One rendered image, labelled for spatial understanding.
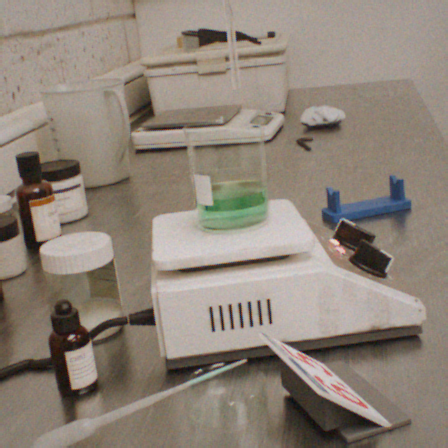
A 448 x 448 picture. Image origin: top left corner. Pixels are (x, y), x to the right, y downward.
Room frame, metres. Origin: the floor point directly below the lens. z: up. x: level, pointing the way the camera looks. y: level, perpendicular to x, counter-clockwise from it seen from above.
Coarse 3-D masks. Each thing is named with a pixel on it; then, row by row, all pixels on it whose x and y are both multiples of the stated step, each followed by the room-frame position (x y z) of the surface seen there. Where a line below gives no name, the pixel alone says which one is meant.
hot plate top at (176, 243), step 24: (168, 216) 0.62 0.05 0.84; (192, 216) 0.62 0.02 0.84; (288, 216) 0.58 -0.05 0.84; (168, 240) 0.56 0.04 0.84; (192, 240) 0.55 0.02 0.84; (216, 240) 0.54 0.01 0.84; (240, 240) 0.54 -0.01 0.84; (264, 240) 0.53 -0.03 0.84; (288, 240) 0.52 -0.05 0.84; (312, 240) 0.52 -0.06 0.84; (168, 264) 0.51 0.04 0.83; (192, 264) 0.52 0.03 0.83
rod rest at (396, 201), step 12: (396, 180) 0.86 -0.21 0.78; (336, 192) 0.83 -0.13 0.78; (396, 192) 0.85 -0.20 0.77; (336, 204) 0.83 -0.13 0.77; (348, 204) 0.86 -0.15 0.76; (360, 204) 0.85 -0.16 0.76; (372, 204) 0.84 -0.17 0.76; (384, 204) 0.84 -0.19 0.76; (396, 204) 0.84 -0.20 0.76; (408, 204) 0.84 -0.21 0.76; (324, 216) 0.84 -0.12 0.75; (336, 216) 0.82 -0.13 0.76; (348, 216) 0.82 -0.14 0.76; (360, 216) 0.83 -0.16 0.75
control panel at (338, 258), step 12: (312, 228) 0.62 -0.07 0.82; (324, 228) 0.64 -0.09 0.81; (324, 240) 0.59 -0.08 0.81; (336, 252) 0.56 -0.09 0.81; (348, 252) 0.58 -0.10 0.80; (336, 264) 0.53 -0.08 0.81; (348, 264) 0.54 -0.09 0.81; (372, 276) 0.53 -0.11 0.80; (396, 276) 0.57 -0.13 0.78; (396, 288) 0.53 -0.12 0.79; (408, 288) 0.54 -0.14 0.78
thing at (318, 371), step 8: (280, 344) 0.47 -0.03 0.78; (288, 352) 0.46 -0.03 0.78; (296, 352) 0.47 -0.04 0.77; (296, 360) 0.44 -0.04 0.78; (304, 360) 0.46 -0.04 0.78; (312, 360) 0.48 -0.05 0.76; (312, 368) 0.45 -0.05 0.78; (320, 368) 0.46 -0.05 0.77; (320, 376) 0.43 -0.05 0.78; (328, 376) 0.45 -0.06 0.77; (328, 384) 0.42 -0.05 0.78; (336, 384) 0.44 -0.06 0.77; (336, 392) 0.41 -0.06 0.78; (344, 392) 0.42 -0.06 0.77; (352, 392) 0.44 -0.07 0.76; (352, 400) 0.41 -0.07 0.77; (360, 400) 0.43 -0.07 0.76; (368, 408) 0.41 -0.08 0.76
